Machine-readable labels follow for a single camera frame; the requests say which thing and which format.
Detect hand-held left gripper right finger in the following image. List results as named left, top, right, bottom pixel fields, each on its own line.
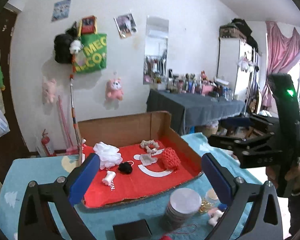
left=201, top=152, right=284, bottom=240

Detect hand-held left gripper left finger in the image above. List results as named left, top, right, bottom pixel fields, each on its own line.
left=18, top=152, right=101, bottom=240

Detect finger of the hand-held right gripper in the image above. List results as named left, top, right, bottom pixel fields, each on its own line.
left=208, top=133, right=276, bottom=155
left=218, top=116, right=274, bottom=133

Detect white mesh bath sponge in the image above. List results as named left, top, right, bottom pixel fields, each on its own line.
left=93, top=141, right=123, bottom=170

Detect white fluffy scrunchie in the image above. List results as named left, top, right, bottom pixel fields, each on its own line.
left=207, top=209, right=224, bottom=227

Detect black scrunchie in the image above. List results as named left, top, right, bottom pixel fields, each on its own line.
left=118, top=160, right=135, bottom=175

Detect red chenille sponge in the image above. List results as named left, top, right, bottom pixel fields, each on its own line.
left=161, top=147, right=179, bottom=172

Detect cardboard box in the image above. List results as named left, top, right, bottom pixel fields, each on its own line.
left=77, top=110, right=204, bottom=208

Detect person's right forearm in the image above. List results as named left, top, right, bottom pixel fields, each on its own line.
left=288, top=191, right=300, bottom=237

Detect short clear plastic jar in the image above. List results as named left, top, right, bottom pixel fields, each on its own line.
left=199, top=189, right=220, bottom=207

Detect tall glass jar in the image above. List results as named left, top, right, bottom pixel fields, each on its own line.
left=165, top=187, right=203, bottom=230

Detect table with grey cloth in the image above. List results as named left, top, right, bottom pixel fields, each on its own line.
left=146, top=89, right=245, bottom=135

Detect red fire extinguisher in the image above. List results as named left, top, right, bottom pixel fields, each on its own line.
left=41, top=129, right=56, bottom=157

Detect pink broom sticks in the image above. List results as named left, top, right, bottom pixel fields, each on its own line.
left=57, top=95, right=78, bottom=155

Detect white hanging plush toy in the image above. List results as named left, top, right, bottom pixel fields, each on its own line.
left=237, top=52, right=256, bottom=72

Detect group of cosmetic bottles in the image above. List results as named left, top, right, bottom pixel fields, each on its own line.
left=154, top=69, right=234, bottom=102

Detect white wardrobe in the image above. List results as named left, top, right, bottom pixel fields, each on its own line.
left=216, top=37, right=262, bottom=110

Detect white fabric piece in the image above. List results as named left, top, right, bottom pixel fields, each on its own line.
left=139, top=152, right=153, bottom=167

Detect pink curtain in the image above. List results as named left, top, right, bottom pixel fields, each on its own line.
left=261, top=21, right=300, bottom=110

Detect black box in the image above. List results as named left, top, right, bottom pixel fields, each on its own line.
left=112, top=219, right=153, bottom=240

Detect metal mop pole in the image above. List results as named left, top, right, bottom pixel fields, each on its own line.
left=69, top=74, right=83, bottom=167

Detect dark wooden door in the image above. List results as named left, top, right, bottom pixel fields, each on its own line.
left=0, top=5, right=30, bottom=160

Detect dark suitcase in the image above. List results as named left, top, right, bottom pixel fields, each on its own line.
left=219, top=18, right=259, bottom=52

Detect pale pink plush toy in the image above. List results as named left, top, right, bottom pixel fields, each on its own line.
left=42, top=77, right=58, bottom=105

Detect green tote bag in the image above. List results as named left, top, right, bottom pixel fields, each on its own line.
left=73, top=33, right=108, bottom=74

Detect black hanging bag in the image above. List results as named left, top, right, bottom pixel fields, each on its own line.
left=54, top=27, right=76, bottom=64

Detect red and yellow bag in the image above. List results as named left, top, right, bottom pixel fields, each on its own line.
left=78, top=16, right=98, bottom=34

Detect wall mirror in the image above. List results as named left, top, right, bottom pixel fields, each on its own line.
left=142, top=15, right=169, bottom=85

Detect white plush keychain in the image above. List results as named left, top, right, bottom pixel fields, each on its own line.
left=70, top=39, right=81, bottom=54

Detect photo wall poster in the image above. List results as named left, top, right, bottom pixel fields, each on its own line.
left=114, top=13, right=137, bottom=39

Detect blue wall poster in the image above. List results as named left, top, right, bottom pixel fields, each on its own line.
left=51, top=0, right=71, bottom=22

